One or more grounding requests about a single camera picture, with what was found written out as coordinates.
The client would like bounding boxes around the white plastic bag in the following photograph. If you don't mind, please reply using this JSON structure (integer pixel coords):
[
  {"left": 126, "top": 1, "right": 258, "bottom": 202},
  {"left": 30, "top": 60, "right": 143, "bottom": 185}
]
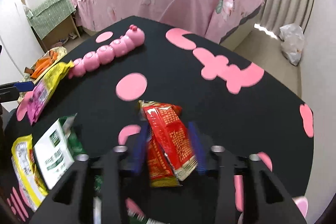
[{"left": 279, "top": 23, "right": 305, "bottom": 66}]

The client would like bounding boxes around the pink caterpillar toy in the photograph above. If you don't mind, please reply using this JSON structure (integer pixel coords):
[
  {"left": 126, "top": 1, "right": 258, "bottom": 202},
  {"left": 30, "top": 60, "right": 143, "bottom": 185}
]
[{"left": 69, "top": 25, "right": 145, "bottom": 80}]

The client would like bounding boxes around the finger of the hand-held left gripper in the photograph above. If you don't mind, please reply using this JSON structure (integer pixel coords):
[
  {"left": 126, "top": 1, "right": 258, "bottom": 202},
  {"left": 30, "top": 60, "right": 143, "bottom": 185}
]
[{"left": 0, "top": 81, "right": 36, "bottom": 103}]

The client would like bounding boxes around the yellow silver snack packet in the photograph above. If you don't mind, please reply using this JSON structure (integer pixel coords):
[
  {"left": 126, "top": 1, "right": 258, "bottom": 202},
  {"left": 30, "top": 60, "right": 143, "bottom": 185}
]
[{"left": 11, "top": 134, "right": 49, "bottom": 211}]

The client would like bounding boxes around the wooden nightstand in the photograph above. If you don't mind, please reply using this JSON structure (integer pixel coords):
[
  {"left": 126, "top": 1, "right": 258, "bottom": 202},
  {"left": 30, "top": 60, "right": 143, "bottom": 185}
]
[{"left": 31, "top": 14, "right": 81, "bottom": 51}]

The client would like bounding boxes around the green white snack packet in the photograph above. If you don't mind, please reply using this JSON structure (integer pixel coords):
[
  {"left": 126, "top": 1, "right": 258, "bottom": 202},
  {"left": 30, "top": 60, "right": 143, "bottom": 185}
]
[{"left": 34, "top": 114, "right": 87, "bottom": 190}]

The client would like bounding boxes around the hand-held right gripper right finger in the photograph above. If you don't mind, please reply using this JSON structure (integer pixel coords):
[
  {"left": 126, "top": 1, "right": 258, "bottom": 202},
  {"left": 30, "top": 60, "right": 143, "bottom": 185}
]
[{"left": 188, "top": 122, "right": 307, "bottom": 224}]

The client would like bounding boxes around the black table with pink shapes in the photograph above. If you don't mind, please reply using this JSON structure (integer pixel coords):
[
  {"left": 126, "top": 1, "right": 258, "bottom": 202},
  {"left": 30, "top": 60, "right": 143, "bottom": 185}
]
[{"left": 0, "top": 15, "right": 314, "bottom": 224}]

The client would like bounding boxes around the beige bed base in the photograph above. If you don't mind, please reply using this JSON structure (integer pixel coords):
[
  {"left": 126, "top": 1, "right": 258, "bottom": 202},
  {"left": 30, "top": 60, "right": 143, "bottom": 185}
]
[{"left": 218, "top": 5, "right": 263, "bottom": 51}]

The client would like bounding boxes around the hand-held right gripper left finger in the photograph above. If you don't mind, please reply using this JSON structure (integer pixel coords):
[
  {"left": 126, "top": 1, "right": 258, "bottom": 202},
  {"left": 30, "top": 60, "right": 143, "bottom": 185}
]
[{"left": 30, "top": 123, "right": 151, "bottom": 224}]

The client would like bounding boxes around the yellow pink snack packet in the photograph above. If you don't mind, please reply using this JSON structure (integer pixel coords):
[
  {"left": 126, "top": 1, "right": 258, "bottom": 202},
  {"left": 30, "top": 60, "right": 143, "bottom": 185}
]
[{"left": 26, "top": 60, "right": 75, "bottom": 126}]

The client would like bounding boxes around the green checkered cloth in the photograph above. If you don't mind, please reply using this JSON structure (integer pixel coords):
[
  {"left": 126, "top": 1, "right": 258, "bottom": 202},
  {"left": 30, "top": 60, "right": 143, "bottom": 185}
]
[{"left": 26, "top": 0, "right": 76, "bottom": 41}]

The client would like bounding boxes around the orange snack packet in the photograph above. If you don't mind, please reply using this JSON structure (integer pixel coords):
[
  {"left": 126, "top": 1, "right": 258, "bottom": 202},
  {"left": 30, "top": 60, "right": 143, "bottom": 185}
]
[{"left": 31, "top": 49, "right": 59, "bottom": 77}]

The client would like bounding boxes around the red snack packet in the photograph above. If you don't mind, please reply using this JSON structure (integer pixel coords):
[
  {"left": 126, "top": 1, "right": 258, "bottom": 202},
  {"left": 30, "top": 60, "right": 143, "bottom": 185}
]
[{"left": 138, "top": 100, "right": 198, "bottom": 188}]

